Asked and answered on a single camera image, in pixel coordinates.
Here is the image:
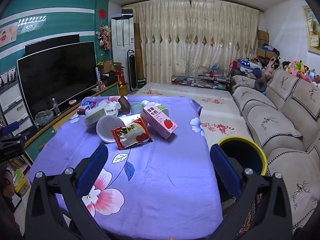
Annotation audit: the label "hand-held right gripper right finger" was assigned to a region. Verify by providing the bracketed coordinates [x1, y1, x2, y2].
[209, 144, 293, 240]

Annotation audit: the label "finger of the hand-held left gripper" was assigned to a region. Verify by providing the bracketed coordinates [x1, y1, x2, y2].
[0, 121, 20, 136]

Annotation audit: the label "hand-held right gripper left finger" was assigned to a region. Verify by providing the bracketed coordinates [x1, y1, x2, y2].
[25, 144, 110, 240]

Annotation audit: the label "yellow rimmed trash bin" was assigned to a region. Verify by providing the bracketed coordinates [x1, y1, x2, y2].
[216, 135, 268, 177]

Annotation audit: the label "white paper bowl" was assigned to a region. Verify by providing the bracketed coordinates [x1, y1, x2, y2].
[96, 114, 140, 144]

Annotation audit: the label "red snack packet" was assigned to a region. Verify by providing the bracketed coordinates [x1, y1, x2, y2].
[111, 119, 153, 151]

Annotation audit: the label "white tissue box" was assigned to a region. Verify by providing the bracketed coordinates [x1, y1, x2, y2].
[84, 107, 119, 127]

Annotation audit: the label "white tissue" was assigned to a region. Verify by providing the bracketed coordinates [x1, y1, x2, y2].
[96, 99, 122, 110]

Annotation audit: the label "brown snack wrapper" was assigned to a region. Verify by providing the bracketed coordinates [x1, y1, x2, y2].
[117, 95, 131, 113]

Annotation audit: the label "green plastic cup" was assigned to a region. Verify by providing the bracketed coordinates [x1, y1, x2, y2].
[130, 103, 143, 117]

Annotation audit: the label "pink strawberry milk carton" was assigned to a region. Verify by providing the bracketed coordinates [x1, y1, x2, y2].
[140, 104, 179, 140]

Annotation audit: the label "white bottle green label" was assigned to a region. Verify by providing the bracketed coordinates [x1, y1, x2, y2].
[141, 100, 170, 117]

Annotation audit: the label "white drawer unit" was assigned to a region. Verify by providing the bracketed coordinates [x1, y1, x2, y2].
[0, 80, 34, 135]

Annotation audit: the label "green yellow television cabinet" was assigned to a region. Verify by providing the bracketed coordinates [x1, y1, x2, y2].
[14, 81, 120, 162]

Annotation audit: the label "shelf of books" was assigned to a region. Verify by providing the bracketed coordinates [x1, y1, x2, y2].
[6, 155, 32, 198]

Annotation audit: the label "plastic bag on cabinet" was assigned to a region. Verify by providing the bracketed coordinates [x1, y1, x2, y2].
[34, 110, 54, 127]

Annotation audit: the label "clear water bottle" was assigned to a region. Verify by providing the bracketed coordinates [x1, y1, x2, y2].
[52, 98, 61, 116]

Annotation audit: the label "patterned rug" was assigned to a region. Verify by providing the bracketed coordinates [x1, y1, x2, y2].
[237, 197, 260, 233]

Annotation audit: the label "purple floral blanket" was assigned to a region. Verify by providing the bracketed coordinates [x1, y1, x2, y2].
[29, 95, 223, 240]

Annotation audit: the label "large black television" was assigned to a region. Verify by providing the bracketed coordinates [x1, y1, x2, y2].
[17, 41, 98, 122]

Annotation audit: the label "beige sofa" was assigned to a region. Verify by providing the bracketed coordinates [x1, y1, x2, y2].
[230, 69, 320, 235]

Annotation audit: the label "daybed with floral sheet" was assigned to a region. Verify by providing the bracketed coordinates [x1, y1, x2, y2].
[134, 82, 242, 140]

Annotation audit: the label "black monitor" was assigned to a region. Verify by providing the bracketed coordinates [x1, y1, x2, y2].
[25, 34, 80, 55]

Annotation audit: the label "grey round cushion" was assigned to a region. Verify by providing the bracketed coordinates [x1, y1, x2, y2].
[255, 78, 267, 92]

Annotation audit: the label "open cardboard boxes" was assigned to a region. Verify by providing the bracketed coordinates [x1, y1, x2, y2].
[101, 59, 125, 85]

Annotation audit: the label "pile of toys and bags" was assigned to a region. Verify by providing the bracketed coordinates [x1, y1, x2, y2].
[235, 44, 280, 79]

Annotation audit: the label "black tower fan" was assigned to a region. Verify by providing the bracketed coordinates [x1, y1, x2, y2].
[127, 49, 138, 92]

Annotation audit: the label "row of plush toys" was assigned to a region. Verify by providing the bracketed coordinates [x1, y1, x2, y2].
[280, 59, 320, 85]

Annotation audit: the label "hanging artificial flowers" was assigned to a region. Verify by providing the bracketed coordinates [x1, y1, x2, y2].
[96, 22, 112, 50]

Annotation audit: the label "beige curtain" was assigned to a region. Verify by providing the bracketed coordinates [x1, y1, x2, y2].
[132, 0, 260, 83]

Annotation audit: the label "white standing air conditioner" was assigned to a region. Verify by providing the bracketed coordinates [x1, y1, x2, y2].
[111, 15, 135, 85]

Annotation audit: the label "stack of cardboard boxes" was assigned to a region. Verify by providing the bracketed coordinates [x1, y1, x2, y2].
[256, 30, 278, 58]

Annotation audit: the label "wall poster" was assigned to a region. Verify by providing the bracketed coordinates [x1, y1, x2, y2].
[0, 22, 19, 48]

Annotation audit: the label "silver wall sticker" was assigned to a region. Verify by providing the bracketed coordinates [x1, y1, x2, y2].
[16, 15, 48, 34]

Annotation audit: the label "framed wall picture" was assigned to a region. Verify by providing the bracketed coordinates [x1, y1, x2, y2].
[302, 5, 320, 54]

